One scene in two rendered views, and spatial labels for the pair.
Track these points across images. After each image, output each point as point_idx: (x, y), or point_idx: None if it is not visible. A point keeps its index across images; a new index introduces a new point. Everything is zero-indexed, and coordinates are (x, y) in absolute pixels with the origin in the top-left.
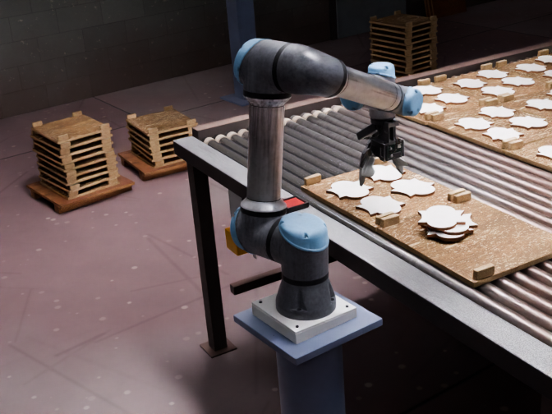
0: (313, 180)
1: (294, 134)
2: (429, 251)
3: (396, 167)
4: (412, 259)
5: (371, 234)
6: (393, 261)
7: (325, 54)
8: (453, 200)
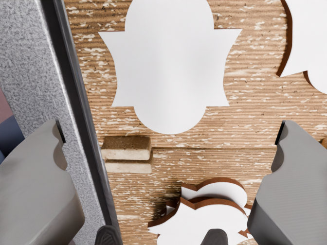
0: None
1: None
2: (131, 236)
3: (284, 131)
4: (112, 218)
5: (93, 139)
6: (85, 209)
7: None
8: None
